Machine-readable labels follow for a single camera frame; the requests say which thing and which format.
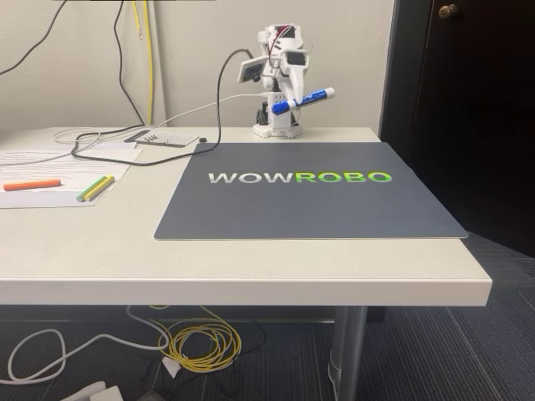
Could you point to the white gripper camera box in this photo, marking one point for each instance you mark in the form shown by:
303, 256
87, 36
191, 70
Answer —
251, 69

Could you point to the dark grey WOWROBO mat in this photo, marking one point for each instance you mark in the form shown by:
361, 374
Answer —
292, 209

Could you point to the yellow highlighter pen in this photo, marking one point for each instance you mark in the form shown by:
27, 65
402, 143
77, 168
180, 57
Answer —
100, 188

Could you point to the blue whiteboard marker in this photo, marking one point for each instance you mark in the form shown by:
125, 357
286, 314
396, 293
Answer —
317, 95

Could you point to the white perforated board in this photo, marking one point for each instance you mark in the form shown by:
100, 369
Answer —
175, 138

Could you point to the green highlighter pen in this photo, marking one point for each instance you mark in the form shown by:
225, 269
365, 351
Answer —
91, 189

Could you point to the grey metal table leg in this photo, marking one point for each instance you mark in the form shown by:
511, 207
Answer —
347, 355

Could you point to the brass door knob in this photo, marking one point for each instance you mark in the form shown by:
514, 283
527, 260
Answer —
448, 10

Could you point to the white printed paper sheet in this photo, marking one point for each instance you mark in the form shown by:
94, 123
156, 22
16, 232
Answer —
121, 153
42, 198

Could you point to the white power strip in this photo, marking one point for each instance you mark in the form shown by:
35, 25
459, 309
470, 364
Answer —
100, 394

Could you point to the orange highlighter pen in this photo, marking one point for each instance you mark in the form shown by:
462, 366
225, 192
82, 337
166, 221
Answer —
31, 185

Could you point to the dark wooden door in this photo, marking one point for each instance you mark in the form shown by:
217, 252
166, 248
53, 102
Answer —
480, 104

